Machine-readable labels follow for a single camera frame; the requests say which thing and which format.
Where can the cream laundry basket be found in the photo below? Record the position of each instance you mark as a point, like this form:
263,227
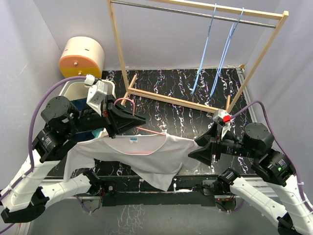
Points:
76,91

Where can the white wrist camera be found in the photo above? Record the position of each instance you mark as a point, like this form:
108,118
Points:
223,119
96,93

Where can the navy blue t shirt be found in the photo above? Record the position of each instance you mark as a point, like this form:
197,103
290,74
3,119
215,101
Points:
83,137

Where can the cream orange drawer cabinet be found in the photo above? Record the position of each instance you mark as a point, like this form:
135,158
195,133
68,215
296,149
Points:
81,56

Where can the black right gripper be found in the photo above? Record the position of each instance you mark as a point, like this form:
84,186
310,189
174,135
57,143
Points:
204,153

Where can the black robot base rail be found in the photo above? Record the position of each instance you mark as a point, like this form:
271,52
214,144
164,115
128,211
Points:
183,190

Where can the pink wire hanger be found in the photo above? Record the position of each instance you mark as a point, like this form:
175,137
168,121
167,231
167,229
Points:
137,127

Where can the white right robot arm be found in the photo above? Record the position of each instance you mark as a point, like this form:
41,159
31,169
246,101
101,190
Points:
293,215

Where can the teal t shirt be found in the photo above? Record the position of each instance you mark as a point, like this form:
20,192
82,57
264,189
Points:
96,133

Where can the light blue wire hanger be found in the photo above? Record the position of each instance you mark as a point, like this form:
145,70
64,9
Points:
224,53

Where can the aluminium frame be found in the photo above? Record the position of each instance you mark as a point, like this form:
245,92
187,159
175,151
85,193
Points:
240,164

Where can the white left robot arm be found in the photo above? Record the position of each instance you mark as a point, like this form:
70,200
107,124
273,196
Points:
25,199

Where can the white t shirt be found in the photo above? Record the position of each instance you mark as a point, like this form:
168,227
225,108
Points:
155,158

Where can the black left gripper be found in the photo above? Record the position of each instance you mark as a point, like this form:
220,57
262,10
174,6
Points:
109,117

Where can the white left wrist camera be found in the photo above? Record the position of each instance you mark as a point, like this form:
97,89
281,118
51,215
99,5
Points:
96,93

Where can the wooden clothes rack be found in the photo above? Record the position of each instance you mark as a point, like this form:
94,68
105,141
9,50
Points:
220,12

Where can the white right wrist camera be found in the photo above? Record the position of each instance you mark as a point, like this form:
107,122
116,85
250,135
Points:
223,119

